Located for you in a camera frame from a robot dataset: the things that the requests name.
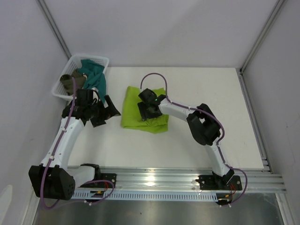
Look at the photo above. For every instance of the teal shorts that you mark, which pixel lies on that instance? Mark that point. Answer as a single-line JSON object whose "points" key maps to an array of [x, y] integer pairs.
{"points": [[95, 77]]}

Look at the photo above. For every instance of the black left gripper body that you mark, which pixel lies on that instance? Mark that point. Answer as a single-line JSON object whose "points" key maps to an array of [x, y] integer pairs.
{"points": [[98, 110]]}

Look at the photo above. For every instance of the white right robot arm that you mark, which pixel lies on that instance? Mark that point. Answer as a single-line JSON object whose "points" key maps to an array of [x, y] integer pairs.
{"points": [[204, 127]]}

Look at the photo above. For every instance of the olive brown shorts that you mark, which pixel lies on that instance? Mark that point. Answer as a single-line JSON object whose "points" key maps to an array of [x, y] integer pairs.
{"points": [[67, 82]]}

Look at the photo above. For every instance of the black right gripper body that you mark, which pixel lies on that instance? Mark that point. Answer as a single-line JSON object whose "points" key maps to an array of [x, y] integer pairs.
{"points": [[146, 112]]}

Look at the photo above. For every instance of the white plastic basket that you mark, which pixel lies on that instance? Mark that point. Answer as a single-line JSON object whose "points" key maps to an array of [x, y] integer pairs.
{"points": [[74, 63]]}

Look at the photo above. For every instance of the aluminium mounting rail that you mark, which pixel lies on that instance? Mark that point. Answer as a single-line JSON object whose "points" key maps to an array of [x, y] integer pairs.
{"points": [[182, 180]]}

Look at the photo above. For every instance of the right aluminium corner post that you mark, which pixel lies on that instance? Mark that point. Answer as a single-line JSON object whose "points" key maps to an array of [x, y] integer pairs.
{"points": [[263, 34]]}

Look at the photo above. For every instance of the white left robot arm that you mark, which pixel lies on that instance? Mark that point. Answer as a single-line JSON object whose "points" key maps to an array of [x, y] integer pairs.
{"points": [[50, 178]]}

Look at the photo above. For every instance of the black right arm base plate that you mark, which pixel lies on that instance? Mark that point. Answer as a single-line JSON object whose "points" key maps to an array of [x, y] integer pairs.
{"points": [[210, 182]]}

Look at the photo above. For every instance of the aluminium corner post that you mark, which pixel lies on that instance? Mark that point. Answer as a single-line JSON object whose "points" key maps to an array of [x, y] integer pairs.
{"points": [[263, 34], [54, 27]]}

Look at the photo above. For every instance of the lime green shorts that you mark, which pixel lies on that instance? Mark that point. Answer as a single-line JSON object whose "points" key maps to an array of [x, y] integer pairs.
{"points": [[131, 118]]}

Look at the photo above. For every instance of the left aluminium corner post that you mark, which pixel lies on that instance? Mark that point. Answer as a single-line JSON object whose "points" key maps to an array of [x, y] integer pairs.
{"points": [[54, 27]]}

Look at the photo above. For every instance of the slotted grey cable duct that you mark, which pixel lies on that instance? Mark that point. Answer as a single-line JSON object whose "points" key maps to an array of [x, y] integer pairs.
{"points": [[195, 196]]}

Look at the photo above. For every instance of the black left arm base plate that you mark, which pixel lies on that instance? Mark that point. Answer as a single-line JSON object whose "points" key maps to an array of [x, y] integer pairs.
{"points": [[105, 176]]}

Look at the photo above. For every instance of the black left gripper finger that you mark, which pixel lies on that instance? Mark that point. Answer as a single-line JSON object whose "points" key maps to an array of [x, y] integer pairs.
{"points": [[111, 110], [97, 121]]}

